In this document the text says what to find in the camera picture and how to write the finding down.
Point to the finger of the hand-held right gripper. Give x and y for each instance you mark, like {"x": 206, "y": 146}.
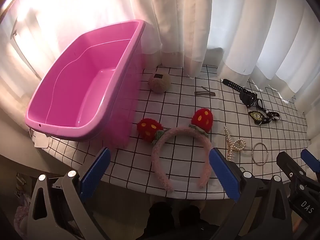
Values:
{"x": 290, "y": 165}
{"x": 310, "y": 158}

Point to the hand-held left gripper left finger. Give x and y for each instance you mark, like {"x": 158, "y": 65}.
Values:
{"x": 96, "y": 172}

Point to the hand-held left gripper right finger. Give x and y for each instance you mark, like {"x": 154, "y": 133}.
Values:
{"x": 223, "y": 173}

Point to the pink strawberry headband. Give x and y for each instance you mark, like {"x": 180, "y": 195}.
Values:
{"x": 202, "y": 118}

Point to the black ribbon badge brooch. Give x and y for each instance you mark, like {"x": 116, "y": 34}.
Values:
{"x": 256, "y": 116}

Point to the pink plastic tub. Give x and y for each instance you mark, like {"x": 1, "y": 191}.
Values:
{"x": 87, "y": 80}

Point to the pearl hair claw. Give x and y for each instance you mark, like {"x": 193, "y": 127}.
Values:
{"x": 235, "y": 145}

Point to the silver bangle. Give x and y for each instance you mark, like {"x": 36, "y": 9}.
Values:
{"x": 252, "y": 153}

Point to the person's dark clothed legs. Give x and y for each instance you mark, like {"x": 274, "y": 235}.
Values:
{"x": 160, "y": 217}

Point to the brown metal hair clip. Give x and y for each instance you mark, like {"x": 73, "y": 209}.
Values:
{"x": 205, "y": 93}

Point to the pink patterned cloth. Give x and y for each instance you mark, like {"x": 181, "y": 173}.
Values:
{"x": 21, "y": 217}

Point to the white curtain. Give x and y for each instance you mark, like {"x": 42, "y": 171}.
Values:
{"x": 225, "y": 17}

